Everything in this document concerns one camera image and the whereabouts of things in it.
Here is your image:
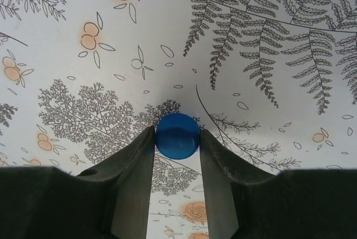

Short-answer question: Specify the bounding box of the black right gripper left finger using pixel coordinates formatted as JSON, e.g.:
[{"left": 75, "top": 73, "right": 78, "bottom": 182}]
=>
[{"left": 74, "top": 125, "right": 156, "bottom": 239}]

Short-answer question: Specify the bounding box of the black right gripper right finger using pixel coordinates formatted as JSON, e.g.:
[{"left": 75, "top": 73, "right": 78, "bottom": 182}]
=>
[{"left": 199, "top": 128, "right": 279, "bottom": 239}]

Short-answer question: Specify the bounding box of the blue bottle cap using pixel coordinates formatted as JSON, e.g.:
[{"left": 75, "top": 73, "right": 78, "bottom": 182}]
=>
[{"left": 155, "top": 113, "right": 200, "bottom": 161}]

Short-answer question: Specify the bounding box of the floral print tablecloth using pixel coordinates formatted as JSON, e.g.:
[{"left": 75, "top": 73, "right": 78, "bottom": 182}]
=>
[{"left": 0, "top": 0, "right": 357, "bottom": 239}]

